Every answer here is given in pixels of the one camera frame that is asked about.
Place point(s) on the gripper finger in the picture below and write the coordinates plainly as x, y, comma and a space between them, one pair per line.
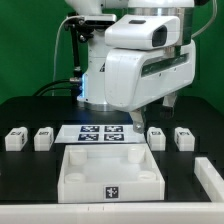
168, 105
138, 119

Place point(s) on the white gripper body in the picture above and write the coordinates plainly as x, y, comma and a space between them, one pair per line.
134, 78

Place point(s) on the white square tabletop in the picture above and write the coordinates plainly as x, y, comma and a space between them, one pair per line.
109, 173

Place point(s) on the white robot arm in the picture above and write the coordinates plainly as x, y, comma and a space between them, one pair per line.
141, 25

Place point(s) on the white sheet with AprilTags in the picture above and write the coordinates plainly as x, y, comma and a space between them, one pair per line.
73, 134

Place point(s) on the white L-shaped obstacle fence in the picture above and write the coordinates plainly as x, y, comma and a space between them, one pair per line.
130, 213

